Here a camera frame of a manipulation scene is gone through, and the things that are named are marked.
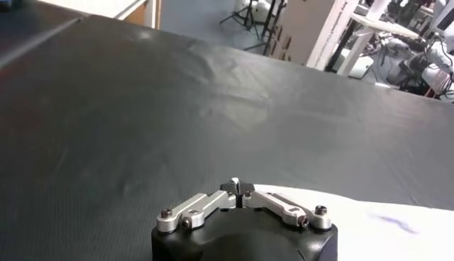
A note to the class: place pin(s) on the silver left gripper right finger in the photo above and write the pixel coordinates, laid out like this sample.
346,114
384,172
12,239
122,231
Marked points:
283,209

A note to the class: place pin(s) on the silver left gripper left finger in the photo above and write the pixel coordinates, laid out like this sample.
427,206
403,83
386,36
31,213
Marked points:
198,209

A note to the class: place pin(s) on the lavender t-shirt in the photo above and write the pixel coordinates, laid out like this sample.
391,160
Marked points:
354,230

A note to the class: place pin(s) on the black plastic table cover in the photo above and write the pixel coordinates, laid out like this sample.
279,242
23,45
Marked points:
142,124

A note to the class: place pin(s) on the white standing desk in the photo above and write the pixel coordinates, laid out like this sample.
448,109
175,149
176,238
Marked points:
358,42

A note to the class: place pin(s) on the black tripod stand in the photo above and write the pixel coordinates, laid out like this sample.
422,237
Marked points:
248,21

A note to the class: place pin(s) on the white humanoid robot on base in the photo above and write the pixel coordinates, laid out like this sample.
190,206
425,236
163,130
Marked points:
436,71

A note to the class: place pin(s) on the white table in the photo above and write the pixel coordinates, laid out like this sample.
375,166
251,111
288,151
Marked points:
106,5

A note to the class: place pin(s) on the black padded side table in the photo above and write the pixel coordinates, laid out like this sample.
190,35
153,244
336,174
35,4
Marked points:
25,25

